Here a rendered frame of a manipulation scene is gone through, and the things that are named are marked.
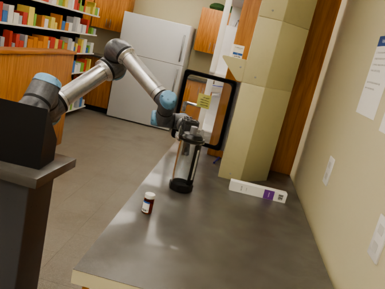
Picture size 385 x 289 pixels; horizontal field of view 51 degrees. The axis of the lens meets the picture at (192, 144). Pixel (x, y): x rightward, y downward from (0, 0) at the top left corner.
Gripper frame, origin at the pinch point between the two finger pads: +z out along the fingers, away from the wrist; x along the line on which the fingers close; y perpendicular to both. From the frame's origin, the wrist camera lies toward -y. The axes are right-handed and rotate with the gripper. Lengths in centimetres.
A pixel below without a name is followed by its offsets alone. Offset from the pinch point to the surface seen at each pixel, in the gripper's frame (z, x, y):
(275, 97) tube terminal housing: -27, 40, 23
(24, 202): 6, -59, -34
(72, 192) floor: -198, -59, -113
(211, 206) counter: 13.7, 11.3, -20.6
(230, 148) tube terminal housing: -24.9, 24.1, -5.0
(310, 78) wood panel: -52, 66, 35
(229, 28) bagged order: -171, 42, 58
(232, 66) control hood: -26.7, 16.2, 32.8
